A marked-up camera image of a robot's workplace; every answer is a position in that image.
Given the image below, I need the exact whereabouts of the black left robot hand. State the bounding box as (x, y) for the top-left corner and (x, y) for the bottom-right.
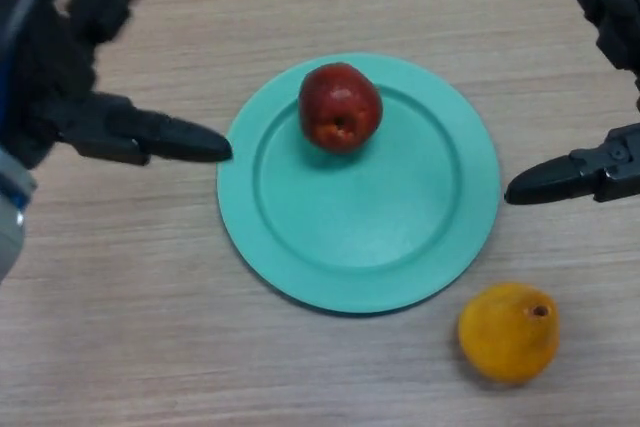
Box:
(0, 0), (234, 171)

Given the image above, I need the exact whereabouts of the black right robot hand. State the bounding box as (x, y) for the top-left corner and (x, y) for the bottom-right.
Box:
(504, 0), (640, 207)

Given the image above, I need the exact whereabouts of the yellow orange round fruit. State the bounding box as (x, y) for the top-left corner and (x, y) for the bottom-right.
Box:
(457, 282), (560, 384)

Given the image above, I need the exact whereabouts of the red apple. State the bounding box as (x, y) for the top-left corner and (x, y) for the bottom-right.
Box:
(298, 62), (384, 153)

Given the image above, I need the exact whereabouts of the green round plate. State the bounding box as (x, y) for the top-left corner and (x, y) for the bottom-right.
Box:
(216, 51), (501, 317)

